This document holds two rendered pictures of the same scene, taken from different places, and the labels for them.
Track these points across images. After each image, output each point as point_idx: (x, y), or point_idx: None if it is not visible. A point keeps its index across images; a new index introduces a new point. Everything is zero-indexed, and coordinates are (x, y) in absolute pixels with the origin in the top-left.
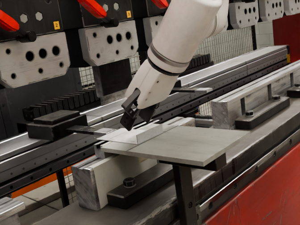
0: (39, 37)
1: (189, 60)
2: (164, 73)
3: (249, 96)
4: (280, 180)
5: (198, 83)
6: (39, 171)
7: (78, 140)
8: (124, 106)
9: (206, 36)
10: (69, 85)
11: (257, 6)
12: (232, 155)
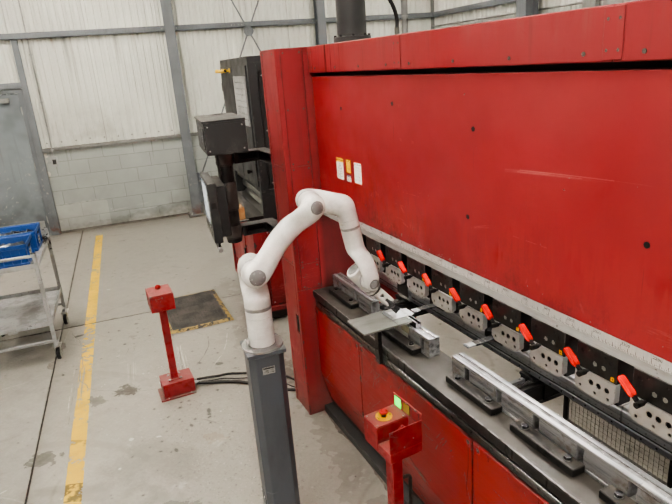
0: (374, 256)
1: (365, 292)
2: None
3: (474, 375)
4: (438, 424)
5: None
6: (435, 313)
7: (451, 316)
8: None
9: (360, 286)
10: None
11: (481, 319)
12: (409, 364)
